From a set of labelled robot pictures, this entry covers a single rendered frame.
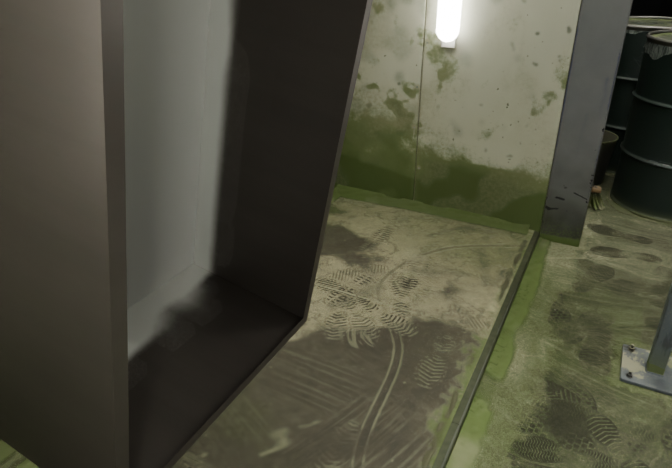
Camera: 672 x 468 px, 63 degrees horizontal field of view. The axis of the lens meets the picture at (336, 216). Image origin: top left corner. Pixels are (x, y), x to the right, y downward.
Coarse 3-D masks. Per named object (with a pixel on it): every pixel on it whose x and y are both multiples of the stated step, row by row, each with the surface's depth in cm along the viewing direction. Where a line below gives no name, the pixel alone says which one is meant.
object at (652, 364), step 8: (664, 312) 173; (664, 320) 173; (664, 328) 174; (656, 336) 178; (664, 336) 175; (656, 344) 177; (664, 344) 176; (656, 352) 178; (664, 352) 177; (648, 360) 183; (656, 360) 179; (664, 360) 178; (648, 368) 182; (656, 368) 180; (664, 368) 179
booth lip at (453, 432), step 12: (528, 252) 248; (516, 276) 230; (516, 288) 223; (504, 300) 214; (504, 312) 207; (492, 336) 195; (492, 348) 190; (480, 360) 183; (480, 372) 178; (468, 384) 173; (468, 396) 169; (468, 408) 166; (456, 420) 160; (456, 432) 156; (444, 444) 152; (444, 456) 149
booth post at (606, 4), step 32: (608, 0) 216; (576, 32) 226; (608, 32) 220; (576, 64) 230; (608, 64) 225; (576, 96) 235; (608, 96) 229; (576, 128) 240; (576, 160) 245; (576, 192) 251; (544, 224) 263; (576, 224) 256
